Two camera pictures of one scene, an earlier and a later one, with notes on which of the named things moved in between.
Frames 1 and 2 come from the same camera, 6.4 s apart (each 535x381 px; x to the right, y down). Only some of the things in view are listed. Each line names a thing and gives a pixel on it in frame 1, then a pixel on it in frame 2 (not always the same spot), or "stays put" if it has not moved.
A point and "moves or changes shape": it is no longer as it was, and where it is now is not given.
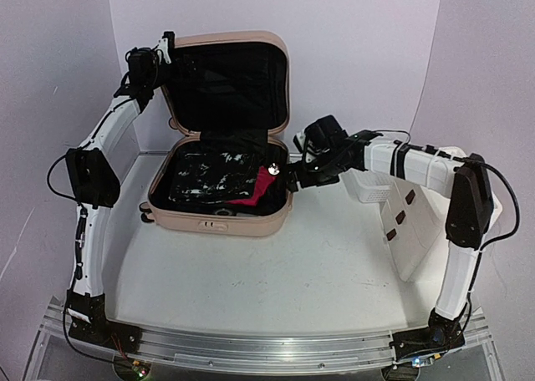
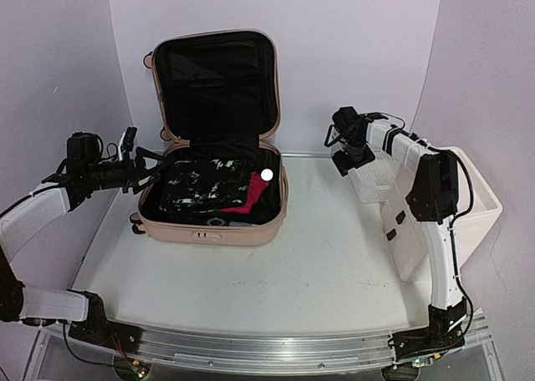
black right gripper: (306, 180) → (343, 165)
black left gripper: (182, 74) → (132, 174)
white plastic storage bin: (415, 220) stays put
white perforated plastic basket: (370, 186) stays put
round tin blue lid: (223, 212) → (216, 221)
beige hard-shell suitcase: (226, 91) moves or changes shape
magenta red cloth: (263, 180) → (257, 187)
